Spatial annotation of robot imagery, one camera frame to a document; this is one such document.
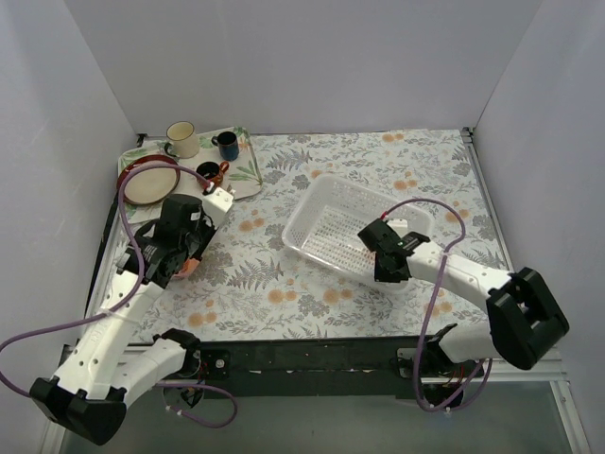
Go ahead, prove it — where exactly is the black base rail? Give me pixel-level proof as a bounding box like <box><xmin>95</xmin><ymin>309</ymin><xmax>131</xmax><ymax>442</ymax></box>
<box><xmin>146</xmin><ymin>336</ymin><xmax>486</xmax><ymax>398</ymax></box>

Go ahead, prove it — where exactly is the dark blue mug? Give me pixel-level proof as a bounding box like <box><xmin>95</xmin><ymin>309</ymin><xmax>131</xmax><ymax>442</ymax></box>
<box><xmin>211</xmin><ymin>131</ymin><xmax>239</xmax><ymax>162</ymax></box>

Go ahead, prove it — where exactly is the floral table mat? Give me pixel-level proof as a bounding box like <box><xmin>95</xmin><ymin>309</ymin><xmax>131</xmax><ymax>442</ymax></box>
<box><xmin>133</xmin><ymin>130</ymin><xmax>509</xmax><ymax>343</ymax></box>

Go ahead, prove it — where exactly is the white plastic basket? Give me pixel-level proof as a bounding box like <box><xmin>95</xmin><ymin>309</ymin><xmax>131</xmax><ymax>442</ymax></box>
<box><xmin>281</xmin><ymin>173</ymin><xmax>435</xmax><ymax>293</ymax></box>

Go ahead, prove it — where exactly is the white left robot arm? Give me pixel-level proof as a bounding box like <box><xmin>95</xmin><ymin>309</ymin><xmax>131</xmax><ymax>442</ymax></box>
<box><xmin>29</xmin><ymin>189</ymin><xmax>233</xmax><ymax>445</ymax></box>

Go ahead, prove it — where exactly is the red rimmed cream plate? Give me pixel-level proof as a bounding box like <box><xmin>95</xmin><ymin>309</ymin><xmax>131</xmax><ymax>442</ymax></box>
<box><xmin>116</xmin><ymin>154</ymin><xmax>181</xmax><ymax>205</ymax></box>

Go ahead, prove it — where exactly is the clear zip top bag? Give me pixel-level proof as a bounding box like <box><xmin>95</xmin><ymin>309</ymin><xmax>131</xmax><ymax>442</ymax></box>
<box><xmin>173</xmin><ymin>258</ymin><xmax>200</xmax><ymax>279</ymax></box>

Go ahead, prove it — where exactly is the cream enamel mug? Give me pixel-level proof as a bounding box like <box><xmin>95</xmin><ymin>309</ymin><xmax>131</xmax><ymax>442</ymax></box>
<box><xmin>164</xmin><ymin>121</ymin><xmax>199</xmax><ymax>159</ymax></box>

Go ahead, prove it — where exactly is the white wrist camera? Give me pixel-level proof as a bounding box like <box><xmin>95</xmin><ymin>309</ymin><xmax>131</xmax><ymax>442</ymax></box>
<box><xmin>201</xmin><ymin>187</ymin><xmax>233</xmax><ymax>226</ymax></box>
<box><xmin>386</xmin><ymin>218</ymin><xmax>409</xmax><ymax>237</ymax></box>

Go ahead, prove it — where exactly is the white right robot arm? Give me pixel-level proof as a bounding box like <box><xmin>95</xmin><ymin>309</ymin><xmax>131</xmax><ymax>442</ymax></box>
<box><xmin>358</xmin><ymin>219</ymin><xmax>570</xmax><ymax>376</ymax></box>

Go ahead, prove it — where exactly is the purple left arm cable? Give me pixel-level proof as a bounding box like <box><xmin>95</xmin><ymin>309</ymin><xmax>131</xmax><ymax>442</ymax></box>
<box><xmin>0</xmin><ymin>164</ymin><xmax>240</xmax><ymax>429</ymax></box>

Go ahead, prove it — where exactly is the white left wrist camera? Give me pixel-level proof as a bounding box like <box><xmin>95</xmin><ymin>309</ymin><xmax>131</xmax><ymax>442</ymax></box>
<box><xmin>201</xmin><ymin>187</ymin><xmax>233</xmax><ymax>226</ymax></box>

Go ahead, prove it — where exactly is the orange brown ceramic mug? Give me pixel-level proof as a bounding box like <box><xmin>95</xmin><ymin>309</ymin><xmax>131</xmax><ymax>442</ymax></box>
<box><xmin>196</xmin><ymin>161</ymin><xmax>230</xmax><ymax>187</ymax></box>

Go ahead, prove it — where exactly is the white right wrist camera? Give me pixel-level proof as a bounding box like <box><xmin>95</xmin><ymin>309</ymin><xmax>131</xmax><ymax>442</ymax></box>
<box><xmin>386</xmin><ymin>218</ymin><xmax>409</xmax><ymax>237</ymax></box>

